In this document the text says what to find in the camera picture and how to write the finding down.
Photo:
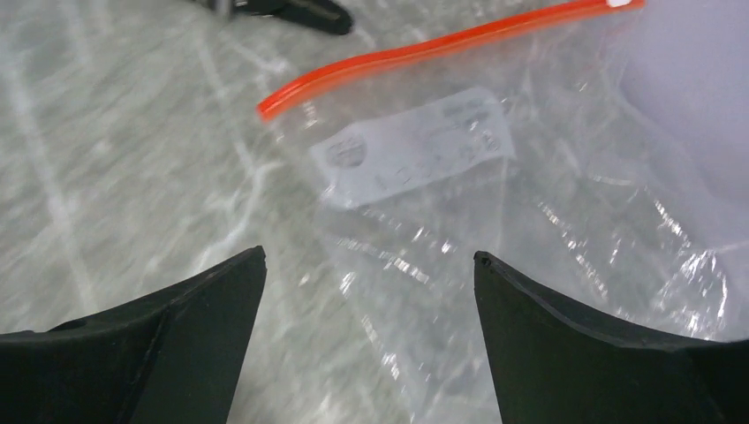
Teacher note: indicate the black handled pliers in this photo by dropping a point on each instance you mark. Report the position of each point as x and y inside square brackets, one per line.
[324, 16]

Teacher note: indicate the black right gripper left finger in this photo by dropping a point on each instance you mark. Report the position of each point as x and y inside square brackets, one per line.
[172, 356]

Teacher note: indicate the clear zip bag orange zipper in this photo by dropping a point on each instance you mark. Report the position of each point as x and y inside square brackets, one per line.
[598, 147]

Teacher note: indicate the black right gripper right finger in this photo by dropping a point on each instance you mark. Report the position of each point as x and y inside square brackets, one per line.
[554, 359]

